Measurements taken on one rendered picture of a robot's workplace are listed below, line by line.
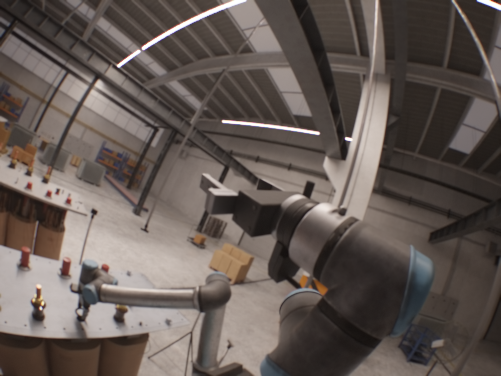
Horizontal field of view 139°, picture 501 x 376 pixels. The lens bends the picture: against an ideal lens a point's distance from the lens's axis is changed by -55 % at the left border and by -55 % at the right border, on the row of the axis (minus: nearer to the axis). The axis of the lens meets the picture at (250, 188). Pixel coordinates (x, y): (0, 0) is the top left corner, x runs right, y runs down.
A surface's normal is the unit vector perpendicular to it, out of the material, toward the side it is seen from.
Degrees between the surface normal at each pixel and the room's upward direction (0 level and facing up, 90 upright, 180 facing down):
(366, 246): 66
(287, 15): 180
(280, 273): 101
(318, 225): 73
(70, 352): 90
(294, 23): 180
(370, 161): 90
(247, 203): 111
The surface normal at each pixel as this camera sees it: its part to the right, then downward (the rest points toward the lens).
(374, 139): -0.47, -0.33
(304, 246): -0.77, -0.04
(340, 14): -0.48, 0.88
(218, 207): 0.58, 0.36
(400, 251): -0.07, -0.87
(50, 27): 0.79, 0.26
